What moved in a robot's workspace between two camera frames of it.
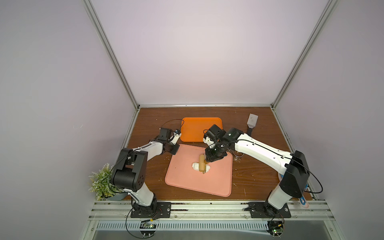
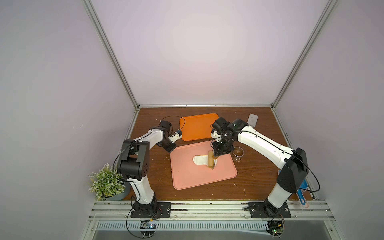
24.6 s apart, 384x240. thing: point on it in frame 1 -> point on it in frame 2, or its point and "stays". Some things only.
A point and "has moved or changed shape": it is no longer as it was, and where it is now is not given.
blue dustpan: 302,198 stays
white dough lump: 196,166 -> 203,159
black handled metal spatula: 251,123 stays
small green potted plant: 101,185 stays
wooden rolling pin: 202,163 has moved or changed shape
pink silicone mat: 217,180 has moved or changed shape
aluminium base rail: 209,211 stays
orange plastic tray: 192,128 stays
